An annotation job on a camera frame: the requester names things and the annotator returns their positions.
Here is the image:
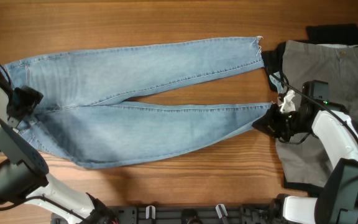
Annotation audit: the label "light blue denim jeans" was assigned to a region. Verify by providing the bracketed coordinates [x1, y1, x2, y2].
[4, 37, 270, 169]

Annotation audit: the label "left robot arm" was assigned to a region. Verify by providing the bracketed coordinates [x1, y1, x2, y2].
[0, 64, 119, 223]

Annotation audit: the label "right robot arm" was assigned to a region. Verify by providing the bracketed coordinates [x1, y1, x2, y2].
[253, 104, 358, 223]

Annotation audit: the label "grey trousers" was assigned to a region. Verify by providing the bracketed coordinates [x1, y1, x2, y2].
[275, 39, 358, 187]

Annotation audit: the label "black garment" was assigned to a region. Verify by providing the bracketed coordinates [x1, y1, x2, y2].
[262, 24, 358, 93]

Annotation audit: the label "right black camera cable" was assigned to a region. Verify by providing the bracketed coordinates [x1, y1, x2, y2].
[265, 67, 358, 224]

